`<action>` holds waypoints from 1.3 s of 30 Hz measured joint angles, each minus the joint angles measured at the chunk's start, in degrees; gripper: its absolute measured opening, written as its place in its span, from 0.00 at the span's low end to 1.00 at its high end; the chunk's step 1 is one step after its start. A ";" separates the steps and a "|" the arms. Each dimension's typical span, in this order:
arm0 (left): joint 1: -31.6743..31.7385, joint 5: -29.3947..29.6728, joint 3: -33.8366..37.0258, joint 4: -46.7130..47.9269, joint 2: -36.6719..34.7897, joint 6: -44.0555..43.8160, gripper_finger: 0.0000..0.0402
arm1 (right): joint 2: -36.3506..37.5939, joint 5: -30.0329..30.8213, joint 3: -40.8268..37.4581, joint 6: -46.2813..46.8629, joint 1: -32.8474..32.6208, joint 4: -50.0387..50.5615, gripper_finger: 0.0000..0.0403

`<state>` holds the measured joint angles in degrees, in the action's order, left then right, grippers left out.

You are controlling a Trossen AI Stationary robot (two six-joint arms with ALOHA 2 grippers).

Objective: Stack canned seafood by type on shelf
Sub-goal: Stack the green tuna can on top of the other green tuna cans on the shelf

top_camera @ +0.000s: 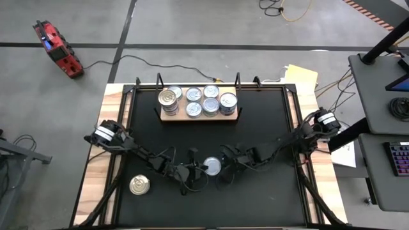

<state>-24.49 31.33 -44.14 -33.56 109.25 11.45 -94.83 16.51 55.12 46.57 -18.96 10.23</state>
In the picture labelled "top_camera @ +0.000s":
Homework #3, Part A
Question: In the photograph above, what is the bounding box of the black loose cable bundle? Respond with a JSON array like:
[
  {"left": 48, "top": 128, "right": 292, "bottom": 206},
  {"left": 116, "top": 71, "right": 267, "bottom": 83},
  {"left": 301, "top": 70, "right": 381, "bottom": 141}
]
[{"left": 314, "top": 68, "right": 357, "bottom": 111}]

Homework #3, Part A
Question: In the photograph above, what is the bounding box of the yellow paper pad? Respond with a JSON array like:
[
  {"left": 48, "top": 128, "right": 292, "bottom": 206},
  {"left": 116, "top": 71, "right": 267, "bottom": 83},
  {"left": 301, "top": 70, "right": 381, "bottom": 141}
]
[{"left": 283, "top": 63, "right": 320, "bottom": 92}]

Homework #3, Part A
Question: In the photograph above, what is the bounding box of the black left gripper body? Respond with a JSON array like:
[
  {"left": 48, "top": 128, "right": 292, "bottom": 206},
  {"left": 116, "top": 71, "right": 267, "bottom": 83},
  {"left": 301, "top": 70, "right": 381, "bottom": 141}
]
[{"left": 177, "top": 161, "right": 205, "bottom": 188}]

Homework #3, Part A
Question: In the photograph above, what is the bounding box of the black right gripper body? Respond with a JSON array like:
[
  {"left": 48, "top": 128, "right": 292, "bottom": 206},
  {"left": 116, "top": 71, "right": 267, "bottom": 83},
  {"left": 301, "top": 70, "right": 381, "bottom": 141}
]
[{"left": 227, "top": 146, "right": 256, "bottom": 172}]

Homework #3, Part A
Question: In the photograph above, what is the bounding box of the black aluminium rig frame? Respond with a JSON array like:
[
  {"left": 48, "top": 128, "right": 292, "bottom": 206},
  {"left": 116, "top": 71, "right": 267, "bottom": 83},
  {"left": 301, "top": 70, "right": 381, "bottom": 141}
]
[{"left": 68, "top": 75, "right": 348, "bottom": 230}]

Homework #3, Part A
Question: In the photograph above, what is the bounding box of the black floor power cable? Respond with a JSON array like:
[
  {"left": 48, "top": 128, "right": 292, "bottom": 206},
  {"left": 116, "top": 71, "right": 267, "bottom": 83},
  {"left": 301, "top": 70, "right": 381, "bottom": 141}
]
[{"left": 83, "top": 52, "right": 224, "bottom": 83}]

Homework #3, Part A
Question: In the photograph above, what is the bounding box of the wooden shelf with black frame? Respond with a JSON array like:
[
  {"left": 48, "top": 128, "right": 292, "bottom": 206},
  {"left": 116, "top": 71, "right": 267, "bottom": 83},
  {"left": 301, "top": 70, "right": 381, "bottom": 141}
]
[{"left": 153, "top": 72, "right": 243, "bottom": 124}]

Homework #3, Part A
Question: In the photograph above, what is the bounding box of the grey metal stand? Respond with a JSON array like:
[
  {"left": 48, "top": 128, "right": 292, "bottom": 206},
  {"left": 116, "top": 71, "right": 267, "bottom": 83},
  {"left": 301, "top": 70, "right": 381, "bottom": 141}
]
[{"left": 0, "top": 127, "right": 54, "bottom": 230}]

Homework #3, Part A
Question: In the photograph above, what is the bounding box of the blue screen tablet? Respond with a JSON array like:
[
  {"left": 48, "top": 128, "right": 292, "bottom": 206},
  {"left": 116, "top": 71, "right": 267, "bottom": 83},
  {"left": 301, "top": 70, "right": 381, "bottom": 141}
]
[{"left": 385, "top": 57, "right": 409, "bottom": 93}]

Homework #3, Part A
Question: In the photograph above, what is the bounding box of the coiled black cable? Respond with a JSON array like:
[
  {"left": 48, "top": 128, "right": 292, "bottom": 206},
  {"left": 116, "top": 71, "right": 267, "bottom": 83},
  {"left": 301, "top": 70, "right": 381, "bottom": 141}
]
[{"left": 388, "top": 96, "right": 409, "bottom": 123}]

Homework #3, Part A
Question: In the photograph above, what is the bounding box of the white paper sheet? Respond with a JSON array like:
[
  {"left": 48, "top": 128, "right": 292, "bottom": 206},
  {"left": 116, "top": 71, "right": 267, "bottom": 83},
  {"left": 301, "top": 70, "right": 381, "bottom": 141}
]
[{"left": 330, "top": 140, "right": 357, "bottom": 169}]

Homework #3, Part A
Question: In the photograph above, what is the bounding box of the backlit keyboard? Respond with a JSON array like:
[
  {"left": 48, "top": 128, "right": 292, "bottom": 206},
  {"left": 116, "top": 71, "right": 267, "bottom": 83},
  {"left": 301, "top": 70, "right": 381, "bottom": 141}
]
[{"left": 382, "top": 141, "right": 409, "bottom": 178}]

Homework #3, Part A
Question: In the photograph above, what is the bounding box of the grey side desk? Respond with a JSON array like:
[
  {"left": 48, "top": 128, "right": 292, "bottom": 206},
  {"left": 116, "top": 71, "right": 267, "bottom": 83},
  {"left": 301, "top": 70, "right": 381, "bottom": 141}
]
[
  {"left": 347, "top": 53, "right": 409, "bottom": 135},
  {"left": 357, "top": 132, "right": 409, "bottom": 213}
]

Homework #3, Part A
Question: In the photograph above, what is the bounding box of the black diagonal stand pole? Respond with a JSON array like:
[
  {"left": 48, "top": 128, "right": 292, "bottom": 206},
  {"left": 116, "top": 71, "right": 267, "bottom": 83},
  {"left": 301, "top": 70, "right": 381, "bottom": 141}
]
[
  {"left": 360, "top": 15, "right": 409, "bottom": 66},
  {"left": 328, "top": 117, "right": 369, "bottom": 153}
]

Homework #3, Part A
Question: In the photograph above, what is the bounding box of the yellow extension cable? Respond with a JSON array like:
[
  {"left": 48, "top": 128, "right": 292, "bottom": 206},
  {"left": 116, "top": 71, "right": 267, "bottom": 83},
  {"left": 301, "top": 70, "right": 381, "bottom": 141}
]
[{"left": 280, "top": 0, "right": 313, "bottom": 23}]

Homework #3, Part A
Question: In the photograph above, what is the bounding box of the black tangled floor cable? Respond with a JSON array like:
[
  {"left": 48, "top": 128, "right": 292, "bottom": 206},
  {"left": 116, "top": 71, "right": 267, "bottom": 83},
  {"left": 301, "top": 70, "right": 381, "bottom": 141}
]
[{"left": 258, "top": 0, "right": 284, "bottom": 17}]

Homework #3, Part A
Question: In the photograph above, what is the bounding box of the light blue tuna can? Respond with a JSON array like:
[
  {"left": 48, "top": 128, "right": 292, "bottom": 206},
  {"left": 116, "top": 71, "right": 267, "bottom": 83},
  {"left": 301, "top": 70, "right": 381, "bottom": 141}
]
[{"left": 185, "top": 101, "right": 203, "bottom": 119}]

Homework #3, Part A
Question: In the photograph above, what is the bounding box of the black table mat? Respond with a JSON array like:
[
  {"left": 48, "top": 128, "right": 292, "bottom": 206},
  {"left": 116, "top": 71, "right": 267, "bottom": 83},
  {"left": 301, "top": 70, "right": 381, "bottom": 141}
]
[{"left": 116, "top": 88, "right": 309, "bottom": 226}]

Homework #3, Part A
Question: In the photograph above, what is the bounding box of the orange striped floor strip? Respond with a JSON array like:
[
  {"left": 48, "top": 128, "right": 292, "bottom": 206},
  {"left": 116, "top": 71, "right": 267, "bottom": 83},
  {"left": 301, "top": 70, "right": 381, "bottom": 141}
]
[{"left": 341, "top": 0, "right": 396, "bottom": 32}]

